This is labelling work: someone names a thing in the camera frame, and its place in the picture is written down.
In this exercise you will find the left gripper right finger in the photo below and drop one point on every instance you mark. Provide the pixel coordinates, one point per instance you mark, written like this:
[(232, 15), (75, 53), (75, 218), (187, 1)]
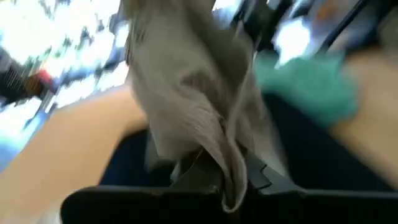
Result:
[(311, 208)]

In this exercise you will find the grey garment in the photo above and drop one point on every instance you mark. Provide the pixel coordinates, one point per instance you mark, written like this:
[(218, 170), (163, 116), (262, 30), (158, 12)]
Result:
[(186, 93)]

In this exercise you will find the teal garment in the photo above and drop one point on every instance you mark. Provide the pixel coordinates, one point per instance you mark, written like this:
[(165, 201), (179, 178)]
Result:
[(311, 87)]

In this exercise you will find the light wooden table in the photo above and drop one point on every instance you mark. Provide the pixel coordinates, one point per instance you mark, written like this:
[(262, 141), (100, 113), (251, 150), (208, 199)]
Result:
[(62, 149)]

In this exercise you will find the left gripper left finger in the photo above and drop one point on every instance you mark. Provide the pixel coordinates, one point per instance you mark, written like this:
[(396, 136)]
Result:
[(140, 205)]

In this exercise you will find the navy white striped fabric bin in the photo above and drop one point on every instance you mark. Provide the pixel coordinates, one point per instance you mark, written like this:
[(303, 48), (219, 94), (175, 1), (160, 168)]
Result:
[(311, 155)]

